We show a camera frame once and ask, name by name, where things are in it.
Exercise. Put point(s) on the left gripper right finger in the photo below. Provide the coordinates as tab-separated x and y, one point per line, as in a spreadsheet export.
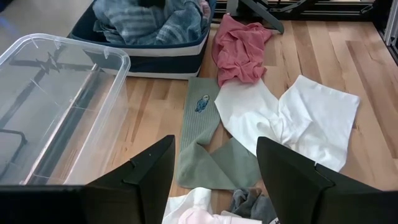
298	189

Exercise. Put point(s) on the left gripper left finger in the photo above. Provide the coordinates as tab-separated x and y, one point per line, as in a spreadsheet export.
146	186

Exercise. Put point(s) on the small white towel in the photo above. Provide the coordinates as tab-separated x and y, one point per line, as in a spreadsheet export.
186	202

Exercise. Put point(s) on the pale pink garment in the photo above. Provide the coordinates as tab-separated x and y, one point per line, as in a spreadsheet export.
202	218

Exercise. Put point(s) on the white shorts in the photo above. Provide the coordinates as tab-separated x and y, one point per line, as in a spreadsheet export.
311	124

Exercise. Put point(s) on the green sock with bird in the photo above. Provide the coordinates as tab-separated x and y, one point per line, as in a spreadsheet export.
199	124

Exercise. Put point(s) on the rose red cloth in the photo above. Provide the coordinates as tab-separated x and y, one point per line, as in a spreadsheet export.
239	53

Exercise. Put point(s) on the blue striped shirt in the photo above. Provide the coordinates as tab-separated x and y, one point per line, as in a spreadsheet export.
149	21

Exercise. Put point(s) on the light pink terry towel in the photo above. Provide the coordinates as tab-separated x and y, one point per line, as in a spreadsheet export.
205	9

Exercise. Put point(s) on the grey sock blue toe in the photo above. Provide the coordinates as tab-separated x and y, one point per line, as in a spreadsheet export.
248	202

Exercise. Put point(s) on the clear plastic bin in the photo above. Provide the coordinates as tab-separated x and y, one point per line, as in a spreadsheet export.
62	109

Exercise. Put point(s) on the navy white fabric basket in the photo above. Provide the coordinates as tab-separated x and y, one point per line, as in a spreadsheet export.
161	65

